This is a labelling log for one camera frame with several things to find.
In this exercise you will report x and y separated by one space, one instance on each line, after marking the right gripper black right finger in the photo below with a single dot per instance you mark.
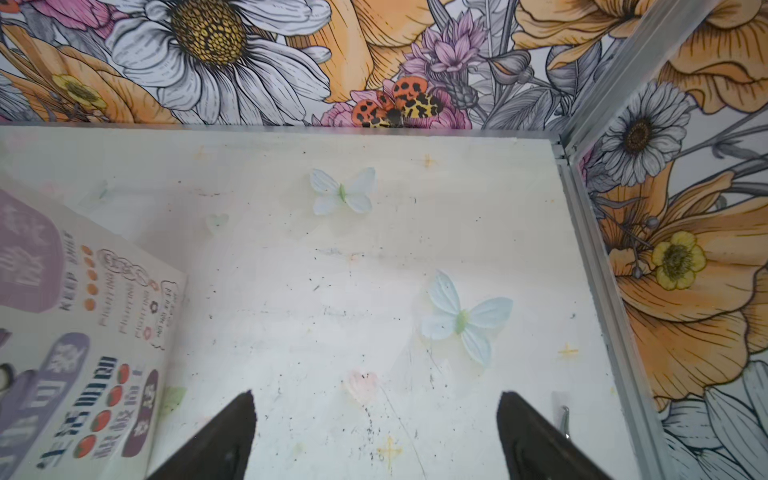
535 449

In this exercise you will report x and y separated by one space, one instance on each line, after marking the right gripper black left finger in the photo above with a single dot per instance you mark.
220 450

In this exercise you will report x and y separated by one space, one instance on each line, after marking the white printed paper bag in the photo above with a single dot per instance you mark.
87 321

